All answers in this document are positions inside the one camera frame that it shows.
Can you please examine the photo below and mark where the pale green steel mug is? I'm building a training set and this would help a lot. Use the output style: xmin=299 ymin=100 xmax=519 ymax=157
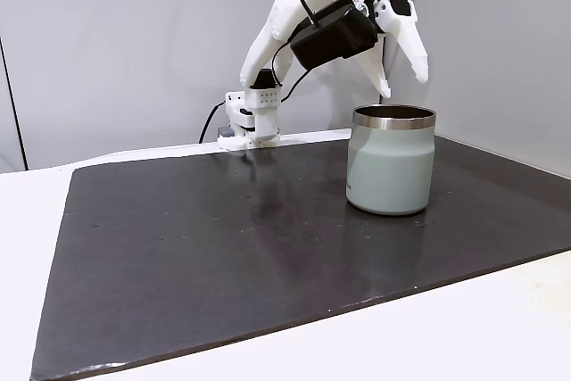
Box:
xmin=346 ymin=104 xmax=437 ymax=216

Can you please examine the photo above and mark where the black table mat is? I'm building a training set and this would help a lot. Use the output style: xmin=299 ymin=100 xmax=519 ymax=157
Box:
xmin=29 ymin=133 xmax=571 ymax=381

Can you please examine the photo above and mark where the black camera box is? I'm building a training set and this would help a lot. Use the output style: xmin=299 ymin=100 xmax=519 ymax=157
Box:
xmin=289 ymin=0 xmax=378 ymax=70

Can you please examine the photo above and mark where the black power cable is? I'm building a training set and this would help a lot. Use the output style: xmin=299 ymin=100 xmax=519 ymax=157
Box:
xmin=197 ymin=103 xmax=226 ymax=145

